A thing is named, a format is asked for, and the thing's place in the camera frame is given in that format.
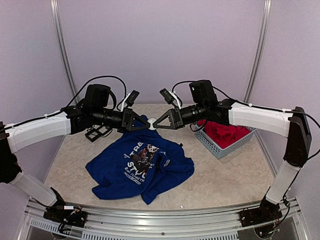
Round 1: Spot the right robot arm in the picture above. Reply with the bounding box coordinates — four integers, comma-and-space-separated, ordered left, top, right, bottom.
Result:
149, 79, 312, 222

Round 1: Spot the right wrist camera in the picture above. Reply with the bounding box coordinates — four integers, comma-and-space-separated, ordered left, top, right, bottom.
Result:
159, 88, 183, 109

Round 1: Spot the aluminium front rail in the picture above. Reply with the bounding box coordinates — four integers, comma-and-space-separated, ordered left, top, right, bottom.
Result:
16, 198, 309, 240

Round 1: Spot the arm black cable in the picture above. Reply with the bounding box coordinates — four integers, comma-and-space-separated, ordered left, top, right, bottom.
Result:
0, 76, 128, 136
171, 79, 320, 161

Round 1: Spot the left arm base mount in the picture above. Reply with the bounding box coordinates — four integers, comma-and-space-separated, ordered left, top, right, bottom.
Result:
43, 205, 88, 228

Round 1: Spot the blue printed t-shirt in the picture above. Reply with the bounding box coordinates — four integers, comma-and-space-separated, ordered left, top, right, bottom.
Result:
85, 129, 195, 205

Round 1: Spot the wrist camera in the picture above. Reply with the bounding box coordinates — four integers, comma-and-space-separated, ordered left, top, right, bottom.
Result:
159, 88, 183, 109
116, 90, 140, 112

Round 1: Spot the aluminium corner post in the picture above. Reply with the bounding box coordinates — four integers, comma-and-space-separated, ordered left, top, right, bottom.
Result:
244, 0, 272, 103
50, 0, 80, 104

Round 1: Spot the light blue perforated basket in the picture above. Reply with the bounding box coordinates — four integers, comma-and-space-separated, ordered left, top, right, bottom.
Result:
194, 124, 256, 160

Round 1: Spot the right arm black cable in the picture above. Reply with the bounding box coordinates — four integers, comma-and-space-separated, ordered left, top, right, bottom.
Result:
171, 79, 320, 161

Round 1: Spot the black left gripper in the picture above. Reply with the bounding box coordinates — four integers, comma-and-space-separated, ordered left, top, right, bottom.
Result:
92, 107, 151, 134

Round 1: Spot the red garment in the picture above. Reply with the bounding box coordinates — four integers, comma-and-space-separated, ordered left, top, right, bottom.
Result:
204, 121, 251, 149

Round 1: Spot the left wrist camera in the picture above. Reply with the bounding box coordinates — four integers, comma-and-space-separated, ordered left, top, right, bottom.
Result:
116, 90, 140, 112

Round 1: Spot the left aluminium corner post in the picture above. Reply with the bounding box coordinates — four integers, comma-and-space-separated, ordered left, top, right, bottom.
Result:
50, 0, 80, 104

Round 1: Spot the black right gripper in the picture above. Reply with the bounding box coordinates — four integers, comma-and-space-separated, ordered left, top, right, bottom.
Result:
152, 101, 207, 130

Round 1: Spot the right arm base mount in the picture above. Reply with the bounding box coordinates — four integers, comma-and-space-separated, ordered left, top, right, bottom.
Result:
239, 197, 283, 227

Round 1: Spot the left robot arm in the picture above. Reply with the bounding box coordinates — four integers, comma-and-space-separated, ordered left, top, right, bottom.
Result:
0, 84, 150, 223

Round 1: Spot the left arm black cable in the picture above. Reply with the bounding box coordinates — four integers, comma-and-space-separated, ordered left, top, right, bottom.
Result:
0, 76, 128, 136

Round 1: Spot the right aluminium corner post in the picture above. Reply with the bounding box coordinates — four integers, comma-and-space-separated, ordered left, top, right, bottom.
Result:
244, 0, 272, 103

